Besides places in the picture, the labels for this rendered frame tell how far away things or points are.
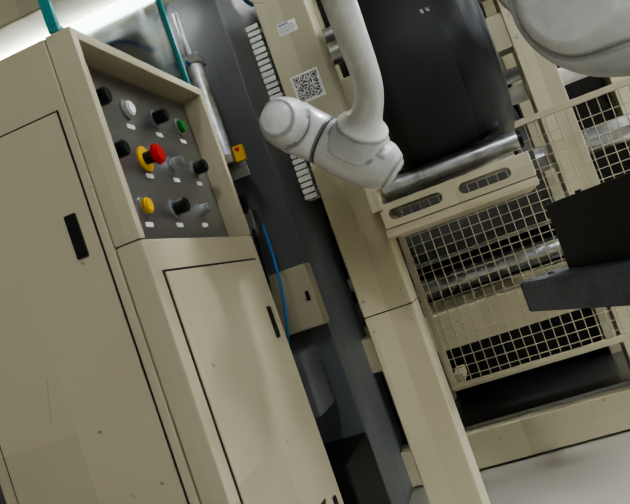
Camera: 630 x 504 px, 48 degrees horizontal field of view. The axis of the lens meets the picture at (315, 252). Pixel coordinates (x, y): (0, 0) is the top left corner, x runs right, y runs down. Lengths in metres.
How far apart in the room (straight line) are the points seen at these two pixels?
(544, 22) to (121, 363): 0.84
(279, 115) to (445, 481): 0.99
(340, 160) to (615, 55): 0.81
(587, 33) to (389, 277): 1.22
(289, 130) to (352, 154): 0.13
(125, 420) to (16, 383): 0.21
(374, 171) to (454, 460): 0.80
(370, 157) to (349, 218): 0.45
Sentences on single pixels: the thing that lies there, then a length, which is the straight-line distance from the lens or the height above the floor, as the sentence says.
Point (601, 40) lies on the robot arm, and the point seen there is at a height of 0.84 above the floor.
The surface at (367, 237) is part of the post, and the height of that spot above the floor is 0.81.
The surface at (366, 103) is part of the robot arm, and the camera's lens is 1.33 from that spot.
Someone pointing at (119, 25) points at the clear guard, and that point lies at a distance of 1.55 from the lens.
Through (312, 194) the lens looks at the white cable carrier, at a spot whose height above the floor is 0.96.
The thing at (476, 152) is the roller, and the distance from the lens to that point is 1.68.
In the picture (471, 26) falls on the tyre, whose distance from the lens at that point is 1.63.
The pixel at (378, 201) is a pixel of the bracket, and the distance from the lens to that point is 1.66.
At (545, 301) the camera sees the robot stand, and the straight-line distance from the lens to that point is 0.92.
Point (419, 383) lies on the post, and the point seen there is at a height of 0.43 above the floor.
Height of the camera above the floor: 0.73
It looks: 3 degrees up
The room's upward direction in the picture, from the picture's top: 19 degrees counter-clockwise
